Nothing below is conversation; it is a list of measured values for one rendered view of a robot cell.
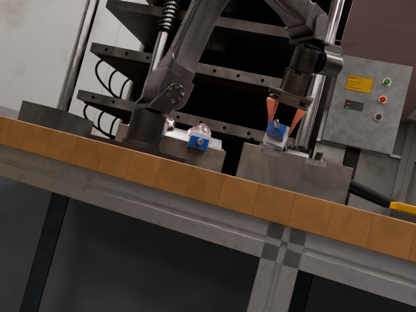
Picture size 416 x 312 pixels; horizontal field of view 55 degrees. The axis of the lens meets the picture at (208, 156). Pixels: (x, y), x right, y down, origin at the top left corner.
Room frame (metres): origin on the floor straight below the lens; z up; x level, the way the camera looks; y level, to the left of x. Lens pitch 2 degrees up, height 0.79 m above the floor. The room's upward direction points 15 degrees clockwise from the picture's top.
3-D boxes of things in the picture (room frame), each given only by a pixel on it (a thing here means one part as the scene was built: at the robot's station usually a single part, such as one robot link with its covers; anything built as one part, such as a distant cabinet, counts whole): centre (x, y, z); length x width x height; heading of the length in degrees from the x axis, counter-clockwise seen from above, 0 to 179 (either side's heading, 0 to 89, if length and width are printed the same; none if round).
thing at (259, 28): (2.23, 0.09, 1.52); 1.10 x 0.70 x 0.05; 76
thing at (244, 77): (2.22, 0.10, 1.27); 1.10 x 0.74 x 0.05; 76
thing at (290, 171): (1.18, -0.26, 0.87); 0.50 x 0.26 x 0.14; 166
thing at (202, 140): (0.91, 0.03, 0.86); 0.13 x 0.05 x 0.05; 4
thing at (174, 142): (1.18, 0.11, 0.86); 0.50 x 0.26 x 0.11; 4
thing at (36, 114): (1.35, 0.52, 0.84); 0.20 x 0.15 x 0.07; 166
